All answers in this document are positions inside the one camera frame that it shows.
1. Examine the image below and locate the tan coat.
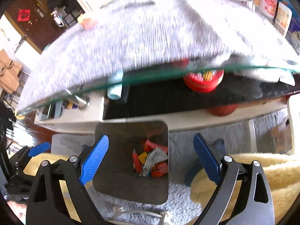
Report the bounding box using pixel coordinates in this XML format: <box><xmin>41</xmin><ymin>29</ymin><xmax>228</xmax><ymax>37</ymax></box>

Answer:
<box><xmin>0</xmin><ymin>49</ymin><xmax>23</xmax><ymax>94</ymax></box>

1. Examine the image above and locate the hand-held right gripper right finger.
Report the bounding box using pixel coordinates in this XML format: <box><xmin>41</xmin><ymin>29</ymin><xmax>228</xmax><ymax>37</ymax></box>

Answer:
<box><xmin>193</xmin><ymin>133</ymin><xmax>275</xmax><ymax>225</ymax></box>

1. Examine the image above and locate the white cable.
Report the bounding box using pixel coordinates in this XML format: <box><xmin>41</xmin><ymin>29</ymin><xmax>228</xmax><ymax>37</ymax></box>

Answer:
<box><xmin>110</xmin><ymin>205</ymin><xmax>171</xmax><ymax>225</ymax></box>

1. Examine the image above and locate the grey woven table mat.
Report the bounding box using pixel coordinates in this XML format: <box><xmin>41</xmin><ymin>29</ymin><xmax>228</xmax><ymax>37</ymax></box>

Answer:
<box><xmin>16</xmin><ymin>0</ymin><xmax>300</xmax><ymax>113</ymax></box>

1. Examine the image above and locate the dark square trash bin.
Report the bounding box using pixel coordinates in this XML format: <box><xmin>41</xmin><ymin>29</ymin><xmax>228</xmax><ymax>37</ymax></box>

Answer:
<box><xmin>92</xmin><ymin>121</ymin><xmax>169</xmax><ymax>204</ymax></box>

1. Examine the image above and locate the orange table corner guard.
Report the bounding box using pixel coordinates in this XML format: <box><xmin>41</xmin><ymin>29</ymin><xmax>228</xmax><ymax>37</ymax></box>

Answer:
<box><xmin>78</xmin><ymin>15</ymin><xmax>99</xmax><ymax>30</ymax></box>

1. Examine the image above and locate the person's left hand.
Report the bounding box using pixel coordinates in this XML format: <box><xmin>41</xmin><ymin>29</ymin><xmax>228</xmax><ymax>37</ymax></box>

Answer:
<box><xmin>7</xmin><ymin>202</ymin><xmax>27</xmax><ymax>219</ymax></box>

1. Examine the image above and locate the yellow fleece seat cover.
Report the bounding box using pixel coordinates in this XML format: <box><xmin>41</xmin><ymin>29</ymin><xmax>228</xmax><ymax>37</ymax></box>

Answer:
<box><xmin>23</xmin><ymin>153</ymin><xmax>300</xmax><ymax>224</ymax></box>

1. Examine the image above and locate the red diamond door decoration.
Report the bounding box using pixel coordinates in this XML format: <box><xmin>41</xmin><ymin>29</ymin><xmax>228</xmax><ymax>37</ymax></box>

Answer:
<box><xmin>17</xmin><ymin>9</ymin><xmax>31</xmax><ymax>22</ymax></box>

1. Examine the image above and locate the light blue cylinder bottle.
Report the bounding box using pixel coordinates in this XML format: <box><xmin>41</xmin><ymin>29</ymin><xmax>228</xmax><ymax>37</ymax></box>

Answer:
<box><xmin>107</xmin><ymin>71</ymin><xmax>123</xmax><ymax>100</ymax></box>

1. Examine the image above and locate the blue round tin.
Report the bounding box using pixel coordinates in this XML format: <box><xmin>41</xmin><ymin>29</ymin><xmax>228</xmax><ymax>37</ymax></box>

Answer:
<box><xmin>285</xmin><ymin>16</ymin><xmax>300</xmax><ymax>45</ymax></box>

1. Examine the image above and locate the red plastic bottle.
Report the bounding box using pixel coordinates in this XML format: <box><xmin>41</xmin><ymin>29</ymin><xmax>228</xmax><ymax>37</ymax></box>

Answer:
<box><xmin>132</xmin><ymin>149</ymin><xmax>142</xmax><ymax>174</ymax></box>

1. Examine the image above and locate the grey shaggy rug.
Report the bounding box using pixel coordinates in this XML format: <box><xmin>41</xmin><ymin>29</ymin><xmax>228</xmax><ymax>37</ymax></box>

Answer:
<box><xmin>51</xmin><ymin>109</ymin><xmax>291</xmax><ymax>221</ymax></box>

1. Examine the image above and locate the white bottle orange label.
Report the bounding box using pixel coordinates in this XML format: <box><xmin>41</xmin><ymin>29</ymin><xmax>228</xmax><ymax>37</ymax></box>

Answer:
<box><xmin>274</xmin><ymin>1</ymin><xmax>293</xmax><ymax>37</ymax></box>

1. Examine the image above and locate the orange basketball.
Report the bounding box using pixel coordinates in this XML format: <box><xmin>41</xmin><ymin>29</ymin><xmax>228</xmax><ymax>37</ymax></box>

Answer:
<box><xmin>207</xmin><ymin>104</ymin><xmax>238</xmax><ymax>117</ymax></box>

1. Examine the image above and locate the white bottle red label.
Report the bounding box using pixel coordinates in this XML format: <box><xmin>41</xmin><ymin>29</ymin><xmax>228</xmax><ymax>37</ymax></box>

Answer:
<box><xmin>260</xmin><ymin>0</ymin><xmax>278</xmax><ymax>19</ymax></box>

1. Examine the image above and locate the red round tin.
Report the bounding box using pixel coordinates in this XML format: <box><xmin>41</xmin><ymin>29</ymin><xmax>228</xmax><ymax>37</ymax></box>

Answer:
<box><xmin>183</xmin><ymin>60</ymin><xmax>224</xmax><ymax>93</ymax></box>

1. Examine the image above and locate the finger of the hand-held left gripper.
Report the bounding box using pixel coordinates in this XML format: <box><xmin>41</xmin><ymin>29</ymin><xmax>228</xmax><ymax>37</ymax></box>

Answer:
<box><xmin>9</xmin><ymin>142</ymin><xmax>51</xmax><ymax>167</ymax></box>

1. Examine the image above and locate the dark brown door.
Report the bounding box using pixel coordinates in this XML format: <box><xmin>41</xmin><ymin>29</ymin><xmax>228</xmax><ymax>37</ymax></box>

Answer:
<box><xmin>5</xmin><ymin>0</ymin><xmax>68</xmax><ymax>52</ymax></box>

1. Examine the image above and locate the red orange foil wrapper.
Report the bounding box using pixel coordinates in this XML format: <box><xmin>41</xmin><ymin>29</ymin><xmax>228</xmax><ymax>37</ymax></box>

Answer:
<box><xmin>143</xmin><ymin>139</ymin><xmax>160</xmax><ymax>152</ymax></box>

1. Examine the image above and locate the metal cup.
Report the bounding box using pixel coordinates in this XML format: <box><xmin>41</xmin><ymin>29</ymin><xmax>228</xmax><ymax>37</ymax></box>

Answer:
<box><xmin>70</xmin><ymin>95</ymin><xmax>91</xmax><ymax>110</ymax></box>

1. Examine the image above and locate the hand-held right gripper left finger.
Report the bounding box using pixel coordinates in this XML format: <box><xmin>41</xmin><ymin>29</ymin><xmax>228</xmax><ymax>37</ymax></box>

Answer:
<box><xmin>25</xmin><ymin>135</ymin><xmax>110</xmax><ymax>225</ymax></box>

